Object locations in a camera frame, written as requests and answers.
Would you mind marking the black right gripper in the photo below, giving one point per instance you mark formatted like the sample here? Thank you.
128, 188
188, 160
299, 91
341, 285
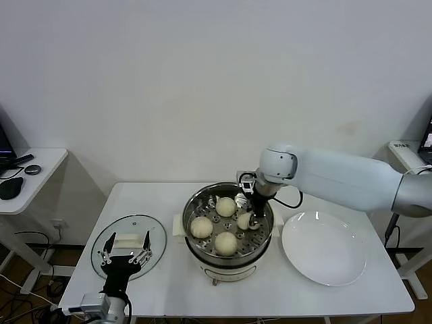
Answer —
260, 204

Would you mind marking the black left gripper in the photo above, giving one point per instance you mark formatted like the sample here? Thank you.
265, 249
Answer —
119, 271

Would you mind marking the white steamed baozi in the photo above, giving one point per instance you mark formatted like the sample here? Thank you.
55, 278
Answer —
225, 206
226, 243
201, 227
242, 221

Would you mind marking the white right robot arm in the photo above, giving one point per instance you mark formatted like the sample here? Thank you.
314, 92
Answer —
337, 175

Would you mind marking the stainless steel steamer basket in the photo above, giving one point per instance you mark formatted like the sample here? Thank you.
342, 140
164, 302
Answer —
206, 251

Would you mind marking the white round plate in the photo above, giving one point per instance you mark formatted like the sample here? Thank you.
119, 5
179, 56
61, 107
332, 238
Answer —
324, 249

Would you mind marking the white side table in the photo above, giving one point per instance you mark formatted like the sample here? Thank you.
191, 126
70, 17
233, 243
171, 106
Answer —
403, 150
44, 162

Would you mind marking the round black disc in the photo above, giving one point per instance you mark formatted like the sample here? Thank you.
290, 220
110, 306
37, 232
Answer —
33, 169

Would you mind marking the black computer mouse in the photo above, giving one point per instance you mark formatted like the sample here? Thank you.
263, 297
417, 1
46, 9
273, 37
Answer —
11, 188

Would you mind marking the black remote stick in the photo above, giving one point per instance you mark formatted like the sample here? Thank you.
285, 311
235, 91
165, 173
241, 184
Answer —
24, 159

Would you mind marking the black laptop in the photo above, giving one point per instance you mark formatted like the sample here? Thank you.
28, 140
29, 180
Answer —
427, 145
5, 148

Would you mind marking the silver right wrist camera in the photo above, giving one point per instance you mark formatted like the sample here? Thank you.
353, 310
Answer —
247, 184

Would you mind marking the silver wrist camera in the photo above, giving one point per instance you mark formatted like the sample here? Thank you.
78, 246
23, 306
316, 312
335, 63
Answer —
247, 184
96, 301

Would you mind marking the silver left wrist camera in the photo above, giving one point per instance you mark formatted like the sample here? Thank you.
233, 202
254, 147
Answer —
96, 301

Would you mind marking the white wall outlet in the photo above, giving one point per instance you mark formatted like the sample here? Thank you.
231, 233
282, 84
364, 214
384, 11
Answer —
58, 223

